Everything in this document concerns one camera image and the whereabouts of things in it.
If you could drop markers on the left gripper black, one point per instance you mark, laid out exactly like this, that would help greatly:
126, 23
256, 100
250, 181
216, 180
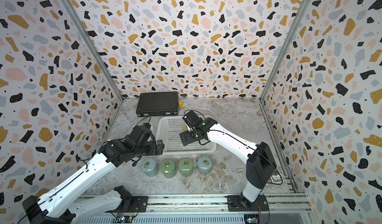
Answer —
154, 150

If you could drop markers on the white plastic basket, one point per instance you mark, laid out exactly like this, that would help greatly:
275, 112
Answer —
172, 130

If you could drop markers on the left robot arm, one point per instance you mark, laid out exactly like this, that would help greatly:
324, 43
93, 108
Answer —
59, 205

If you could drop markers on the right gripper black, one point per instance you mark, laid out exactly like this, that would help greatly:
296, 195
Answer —
187, 139

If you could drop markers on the blue tea canister back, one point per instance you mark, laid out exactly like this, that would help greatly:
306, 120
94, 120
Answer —
149, 167

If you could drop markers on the yellow-green tea canister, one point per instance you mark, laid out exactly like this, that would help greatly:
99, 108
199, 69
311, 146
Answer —
185, 128

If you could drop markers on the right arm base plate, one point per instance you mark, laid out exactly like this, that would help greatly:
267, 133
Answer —
238, 203

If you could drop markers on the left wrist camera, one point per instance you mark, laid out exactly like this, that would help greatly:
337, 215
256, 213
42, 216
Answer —
146, 125

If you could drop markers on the aluminium front rail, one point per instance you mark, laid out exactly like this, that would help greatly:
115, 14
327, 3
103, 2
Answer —
211, 209

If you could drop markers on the black briefcase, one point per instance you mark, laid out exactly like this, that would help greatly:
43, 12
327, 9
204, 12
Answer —
158, 104

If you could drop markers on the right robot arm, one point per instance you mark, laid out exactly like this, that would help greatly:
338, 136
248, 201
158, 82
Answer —
258, 158

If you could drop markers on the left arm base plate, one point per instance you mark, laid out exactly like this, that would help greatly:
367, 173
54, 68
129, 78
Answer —
134, 204

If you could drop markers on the green tea canister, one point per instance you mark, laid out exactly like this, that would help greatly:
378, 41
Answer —
186, 167
168, 168

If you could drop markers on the blue tea canister front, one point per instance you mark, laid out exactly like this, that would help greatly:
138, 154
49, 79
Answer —
204, 164

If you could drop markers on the blue tea canister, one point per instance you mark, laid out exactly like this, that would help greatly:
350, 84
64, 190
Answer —
204, 164
149, 167

